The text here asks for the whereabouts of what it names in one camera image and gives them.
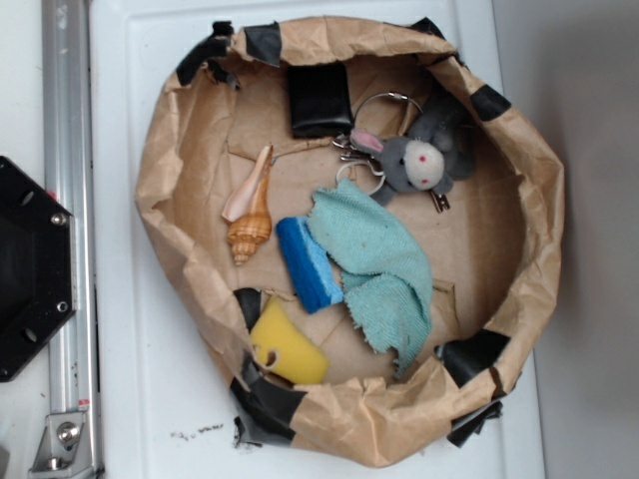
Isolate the black rectangular pouch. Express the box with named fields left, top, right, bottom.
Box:
left=287, top=63, right=353, bottom=139

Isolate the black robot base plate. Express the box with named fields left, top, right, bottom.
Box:
left=1, top=157, right=75, bottom=383

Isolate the orange spiral seashell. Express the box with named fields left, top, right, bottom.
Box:
left=222, top=145, right=274, bottom=265

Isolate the silver corner bracket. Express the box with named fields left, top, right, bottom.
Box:
left=28, top=411, right=93, bottom=478

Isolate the white plastic tray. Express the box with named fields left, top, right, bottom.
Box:
left=89, top=1, right=545, bottom=478

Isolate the silver wire key ring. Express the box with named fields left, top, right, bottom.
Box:
left=354, top=92, right=425, bottom=124

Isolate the aluminium extrusion rail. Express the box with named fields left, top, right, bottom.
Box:
left=42, top=1, right=104, bottom=478

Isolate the teal terry cloth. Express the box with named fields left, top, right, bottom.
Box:
left=308, top=179, right=433, bottom=378

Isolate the gray plush bunny keychain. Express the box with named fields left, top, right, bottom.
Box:
left=342, top=86, right=475, bottom=206

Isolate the blue sponge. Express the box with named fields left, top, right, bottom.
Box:
left=276, top=217, right=343, bottom=314

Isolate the brown paper bag bowl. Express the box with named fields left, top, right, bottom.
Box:
left=135, top=16, right=564, bottom=467

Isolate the yellow sponge piece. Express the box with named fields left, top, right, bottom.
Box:
left=250, top=297, right=329, bottom=384

